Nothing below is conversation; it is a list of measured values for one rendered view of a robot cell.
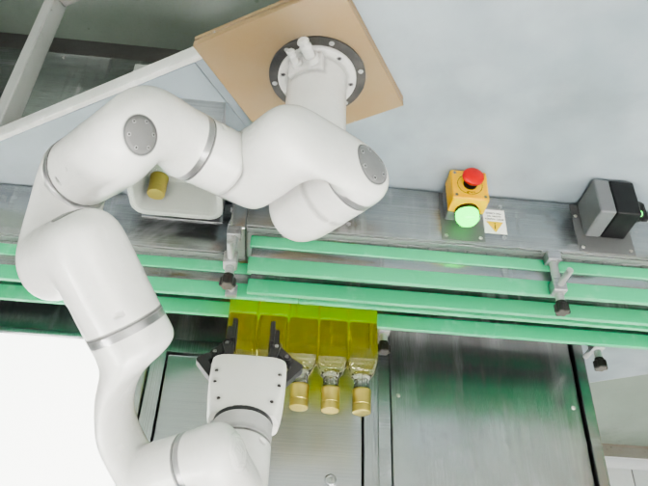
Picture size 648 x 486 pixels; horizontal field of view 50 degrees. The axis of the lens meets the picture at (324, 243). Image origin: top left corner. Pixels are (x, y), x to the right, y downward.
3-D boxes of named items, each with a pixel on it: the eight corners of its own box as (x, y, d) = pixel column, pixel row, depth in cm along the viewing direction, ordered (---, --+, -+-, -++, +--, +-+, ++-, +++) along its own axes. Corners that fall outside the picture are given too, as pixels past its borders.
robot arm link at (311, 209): (263, 147, 103) (254, 232, 93) (325, 100, 95) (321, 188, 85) (310, 178, 108) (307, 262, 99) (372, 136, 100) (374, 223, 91)
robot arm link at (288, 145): (176, 135, 88) (256, 65, 79) (311, 201, 103) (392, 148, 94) (174, 196, 84) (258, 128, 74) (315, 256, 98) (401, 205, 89)
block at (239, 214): (230, 227, 138) (227, 256, 134) (230, 197, 131) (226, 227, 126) (249, 229, 138) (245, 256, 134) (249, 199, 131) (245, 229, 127)
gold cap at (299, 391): (289, 389, 128) (287, 411, 125) (290, 380, 125) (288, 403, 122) (309, 390, 128) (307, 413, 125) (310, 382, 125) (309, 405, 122)
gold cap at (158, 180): (165, 185, 135) (161, 202, 133) (148, 178, 134) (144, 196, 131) (171, 175, 133) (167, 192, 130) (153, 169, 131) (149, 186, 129)
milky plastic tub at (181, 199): (140, 178, 136) (131, 213, 131) (124, 94, 118) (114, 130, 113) (228, 186, 137) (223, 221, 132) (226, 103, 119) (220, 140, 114)
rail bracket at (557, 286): (538, 256, 132) (549, 316, 124) (552, 232, 126) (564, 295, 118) (558, 256, 132) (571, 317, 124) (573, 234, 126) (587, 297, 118)
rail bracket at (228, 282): (228, 260, 136) (220, 316, 128) (226, 208, 122) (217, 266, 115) (243, 262, 136) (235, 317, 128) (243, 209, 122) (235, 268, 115)
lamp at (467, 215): (451, 216, 131) (452, 229, 130) (457, 202, 128) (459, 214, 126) (474, 219, 132) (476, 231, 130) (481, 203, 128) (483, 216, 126)
